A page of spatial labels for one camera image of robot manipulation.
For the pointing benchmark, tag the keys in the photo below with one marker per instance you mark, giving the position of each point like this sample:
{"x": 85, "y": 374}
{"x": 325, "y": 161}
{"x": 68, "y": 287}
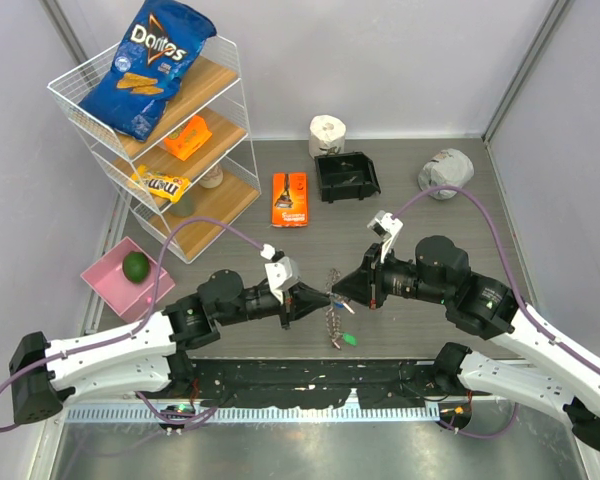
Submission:
{"x": 344, "y": 172}

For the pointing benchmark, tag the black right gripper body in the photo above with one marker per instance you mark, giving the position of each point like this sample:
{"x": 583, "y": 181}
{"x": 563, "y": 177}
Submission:
{"x": 380, "y": 276}

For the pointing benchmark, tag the white toilet paper roll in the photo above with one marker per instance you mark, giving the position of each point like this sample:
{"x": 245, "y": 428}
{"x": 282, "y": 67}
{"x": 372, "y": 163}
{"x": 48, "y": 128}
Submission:
{"x": 327, "y": 136}

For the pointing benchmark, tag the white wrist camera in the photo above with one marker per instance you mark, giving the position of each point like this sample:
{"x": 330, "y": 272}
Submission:
{"x": 387, "y": 228}
{"x": 282, "y": 272}

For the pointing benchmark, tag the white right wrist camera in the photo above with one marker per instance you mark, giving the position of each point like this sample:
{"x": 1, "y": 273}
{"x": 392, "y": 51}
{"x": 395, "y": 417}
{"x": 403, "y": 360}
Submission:
{"x": 387, "y": 228}

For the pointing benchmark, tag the orange snack box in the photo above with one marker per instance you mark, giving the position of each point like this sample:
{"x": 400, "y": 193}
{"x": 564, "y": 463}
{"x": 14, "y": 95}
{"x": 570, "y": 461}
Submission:
{"x": 185, "y": 140}

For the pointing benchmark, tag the white wire wooden shelf rack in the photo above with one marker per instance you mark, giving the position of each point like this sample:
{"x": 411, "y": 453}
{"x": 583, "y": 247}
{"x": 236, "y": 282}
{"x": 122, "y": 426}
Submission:
{"x": 199, "y": 160}

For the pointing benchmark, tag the green lime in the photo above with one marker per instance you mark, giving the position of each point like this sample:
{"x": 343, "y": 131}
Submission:
{"x": 136, "y": 267}

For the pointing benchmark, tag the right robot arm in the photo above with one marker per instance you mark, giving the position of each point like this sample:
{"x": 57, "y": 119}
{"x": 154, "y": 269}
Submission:
{"x": 565, "y": 380}

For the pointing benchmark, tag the yellow M&M candy bag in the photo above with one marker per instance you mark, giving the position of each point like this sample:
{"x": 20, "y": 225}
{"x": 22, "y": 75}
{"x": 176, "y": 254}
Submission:
{"x": 159, "y": 184}

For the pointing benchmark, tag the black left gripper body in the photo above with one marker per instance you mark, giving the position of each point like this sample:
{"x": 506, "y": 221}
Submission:
{"x": 286, "y": 308}

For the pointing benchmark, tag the blue tag key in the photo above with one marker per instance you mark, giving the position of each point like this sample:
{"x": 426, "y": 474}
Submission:
{"x": 342, "y": 303}

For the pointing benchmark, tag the pink plastic tray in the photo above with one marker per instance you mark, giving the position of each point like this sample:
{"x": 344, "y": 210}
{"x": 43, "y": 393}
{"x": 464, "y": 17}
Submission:
{"x": 129, "y": 301}

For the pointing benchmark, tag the blue Doritos chip bag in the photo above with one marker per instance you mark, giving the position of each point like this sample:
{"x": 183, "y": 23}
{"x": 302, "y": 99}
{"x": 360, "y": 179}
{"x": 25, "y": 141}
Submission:
{"x": 159, "y": 47}

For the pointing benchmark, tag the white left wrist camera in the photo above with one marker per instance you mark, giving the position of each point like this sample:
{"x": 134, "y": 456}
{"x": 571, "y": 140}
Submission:
{"x": 282, "y": 272}

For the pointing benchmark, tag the grey wrapped paper bundle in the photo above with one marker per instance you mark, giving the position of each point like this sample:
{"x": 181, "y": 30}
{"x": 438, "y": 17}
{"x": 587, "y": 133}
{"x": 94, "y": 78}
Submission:
{"x": 448, "y": 167}

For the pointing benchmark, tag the orange razor box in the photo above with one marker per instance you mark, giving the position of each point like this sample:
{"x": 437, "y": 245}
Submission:
{"x": 289, "y": 206}

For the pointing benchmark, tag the black plastic storage bin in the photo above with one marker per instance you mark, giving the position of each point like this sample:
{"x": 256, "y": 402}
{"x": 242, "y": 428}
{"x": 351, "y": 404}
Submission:
{"x": 366, "y": 187}

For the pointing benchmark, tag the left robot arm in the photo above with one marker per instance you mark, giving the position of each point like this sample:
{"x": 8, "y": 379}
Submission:
{"x": 150, "y": 357}

